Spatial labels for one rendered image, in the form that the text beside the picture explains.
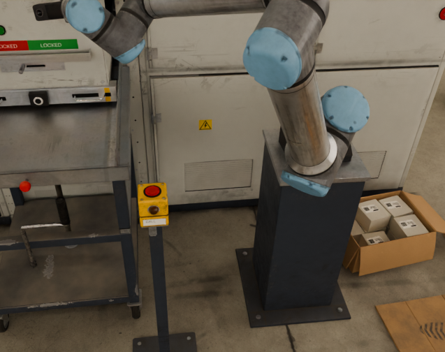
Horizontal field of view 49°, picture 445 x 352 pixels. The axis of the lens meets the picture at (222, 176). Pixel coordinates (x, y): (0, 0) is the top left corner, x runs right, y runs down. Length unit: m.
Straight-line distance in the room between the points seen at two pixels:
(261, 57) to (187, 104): 1.29
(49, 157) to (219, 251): 1.08
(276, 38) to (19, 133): 1.09
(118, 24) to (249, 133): 1.12
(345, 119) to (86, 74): 0.90
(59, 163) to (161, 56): 0.72
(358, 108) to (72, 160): 0.89
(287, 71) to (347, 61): 1.38
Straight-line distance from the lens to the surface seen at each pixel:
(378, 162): 2.69
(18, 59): 1.78
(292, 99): 1.06
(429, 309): 2.41
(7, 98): 1.89
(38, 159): 1.64
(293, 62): 0.93
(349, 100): 1.52
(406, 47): 2.37
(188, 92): 2.17
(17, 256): 2.30
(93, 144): 1.66
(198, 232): 2.50
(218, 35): 2.07
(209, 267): 2.35
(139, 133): 2.30
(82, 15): 1.35
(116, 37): 1.37
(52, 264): 2.22
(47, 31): 1.76
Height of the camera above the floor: 1.79
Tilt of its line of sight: 39 degrees down
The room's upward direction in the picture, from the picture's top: 2 degrees clockwise
